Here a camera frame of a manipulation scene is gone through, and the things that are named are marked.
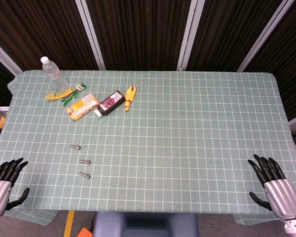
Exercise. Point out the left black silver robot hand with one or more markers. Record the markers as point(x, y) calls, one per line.
point(0, 195)

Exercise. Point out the metal bolt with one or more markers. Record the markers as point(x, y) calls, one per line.
point(75, 147)
point(85, 162)
point(85, 175)

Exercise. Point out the clear plastic water bottle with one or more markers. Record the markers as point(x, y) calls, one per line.
point(54, 74)

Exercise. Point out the yellow snack pack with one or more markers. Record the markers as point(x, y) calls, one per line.
point(82, 106)

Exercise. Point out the dark brown bottle white cap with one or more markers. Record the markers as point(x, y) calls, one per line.
point(109, 103)

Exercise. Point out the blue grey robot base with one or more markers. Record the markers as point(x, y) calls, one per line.
point(145, 224)

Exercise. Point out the green checked tablecloth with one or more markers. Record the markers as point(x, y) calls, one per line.
point(187, 135)

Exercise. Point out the orange box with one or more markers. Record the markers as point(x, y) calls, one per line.
point(85, 232)

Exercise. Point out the dark brown partition panel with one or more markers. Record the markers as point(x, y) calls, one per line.
point(39, 29)
point(232, 32)
point(291, 61)
point(0, 81)
point(138, 32)

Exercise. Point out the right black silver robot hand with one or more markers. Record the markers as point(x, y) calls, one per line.
point(281, 197)

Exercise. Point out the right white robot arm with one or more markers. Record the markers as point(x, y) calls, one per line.
point(294, 227)

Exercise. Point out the yellow green feather shuttlecock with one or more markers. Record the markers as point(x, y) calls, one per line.
point(56, 95)

